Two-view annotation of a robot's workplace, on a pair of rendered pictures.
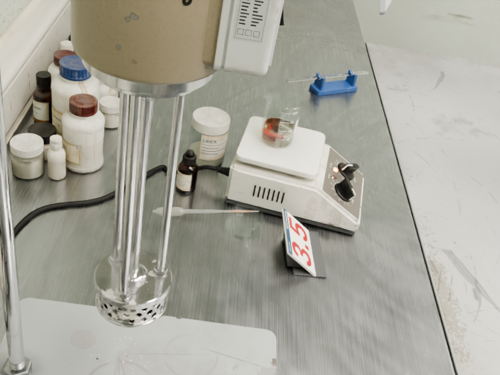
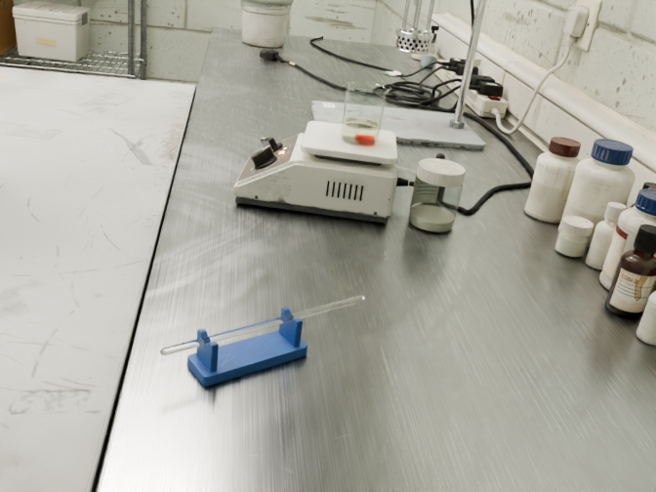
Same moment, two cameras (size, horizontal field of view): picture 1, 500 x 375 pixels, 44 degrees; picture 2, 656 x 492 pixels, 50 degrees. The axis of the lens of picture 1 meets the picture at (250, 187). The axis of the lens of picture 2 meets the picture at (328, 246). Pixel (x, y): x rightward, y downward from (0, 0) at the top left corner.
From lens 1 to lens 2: 1.67 m
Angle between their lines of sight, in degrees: 117
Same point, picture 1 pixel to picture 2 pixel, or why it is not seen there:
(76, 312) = (448, 139)
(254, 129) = (387, 147)
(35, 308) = (472, 141)
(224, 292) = not seen: hidden behind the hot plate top
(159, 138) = (499, 241)
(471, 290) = (142, 145)
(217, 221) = not seen: hidden behind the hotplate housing
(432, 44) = not seen: outside the picture
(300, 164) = (327, 126)
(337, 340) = (273, 133)
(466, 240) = (115, 170)
